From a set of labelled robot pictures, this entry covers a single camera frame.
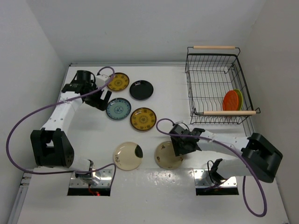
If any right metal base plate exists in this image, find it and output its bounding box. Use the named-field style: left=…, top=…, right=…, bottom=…
left=193, top=168, right=237, bottom=189

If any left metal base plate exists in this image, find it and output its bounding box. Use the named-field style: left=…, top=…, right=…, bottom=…
left=69, top=169, right=113, bottom=189

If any orange plate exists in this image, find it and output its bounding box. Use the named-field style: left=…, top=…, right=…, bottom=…
left=222, top=90, right=239, bottom=111

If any cream floral plate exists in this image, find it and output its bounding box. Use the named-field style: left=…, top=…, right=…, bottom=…
left=154, top=141, right=184, bottom=170

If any yellow patterned plate rear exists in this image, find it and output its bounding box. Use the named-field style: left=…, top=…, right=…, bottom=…
left=107, top=72, right=130, bottom=91

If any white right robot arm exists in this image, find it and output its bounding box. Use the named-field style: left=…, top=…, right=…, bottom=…
left=169, top=124, right=283, bottom=183

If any blue floral plate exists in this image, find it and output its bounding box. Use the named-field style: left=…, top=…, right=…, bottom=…
left=106, top=98, right=132, bottom=121

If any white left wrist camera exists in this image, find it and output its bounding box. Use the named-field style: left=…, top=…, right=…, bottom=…
left=95, top=74, right=110, bottom=86

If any lime green plate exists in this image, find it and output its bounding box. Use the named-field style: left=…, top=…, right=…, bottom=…
left=234, top=89, right=243, bottom=111

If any yellow patterned plate front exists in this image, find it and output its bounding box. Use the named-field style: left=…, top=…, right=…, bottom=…
left=130, top=107, right=157, bottom=132

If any yellow patterned plate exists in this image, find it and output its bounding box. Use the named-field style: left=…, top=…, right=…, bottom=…
left=130, top=107, right=157, bottom=132
left=107, top=72, right=130, bottom=91

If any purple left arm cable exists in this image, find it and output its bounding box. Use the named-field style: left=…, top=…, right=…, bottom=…
left=6, top=66, right=117, bottom=187

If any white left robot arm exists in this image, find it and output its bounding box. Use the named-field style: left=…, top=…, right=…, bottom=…
left=30, top=70, right=112, bottom=186

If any cream plate with black patch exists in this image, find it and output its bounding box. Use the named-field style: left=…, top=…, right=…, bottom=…
left=113, top=142, right=143, bottom=171

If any glossy black plate right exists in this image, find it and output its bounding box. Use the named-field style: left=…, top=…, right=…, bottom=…
left=129, top=80, right=154, bottom=101

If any metal base plate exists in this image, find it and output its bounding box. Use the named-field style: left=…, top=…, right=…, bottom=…
left=69, top=169, right=113, bottom=189
left=193, top=168, right=237, bottom=189

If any black wire dish rack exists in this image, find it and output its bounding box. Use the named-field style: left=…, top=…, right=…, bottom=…
left=185, top=46, right=261, bottom=124

